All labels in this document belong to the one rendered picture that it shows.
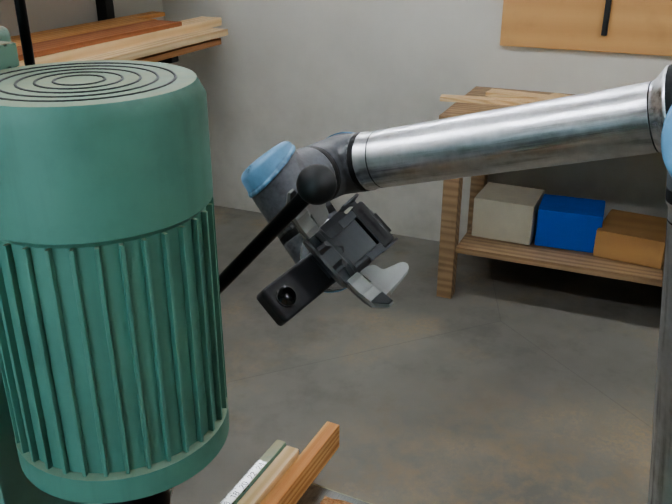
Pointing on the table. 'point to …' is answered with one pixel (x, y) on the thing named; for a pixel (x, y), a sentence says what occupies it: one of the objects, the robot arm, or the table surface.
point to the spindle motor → (109, 278)
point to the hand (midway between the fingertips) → (335, 252)
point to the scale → (243, 482)
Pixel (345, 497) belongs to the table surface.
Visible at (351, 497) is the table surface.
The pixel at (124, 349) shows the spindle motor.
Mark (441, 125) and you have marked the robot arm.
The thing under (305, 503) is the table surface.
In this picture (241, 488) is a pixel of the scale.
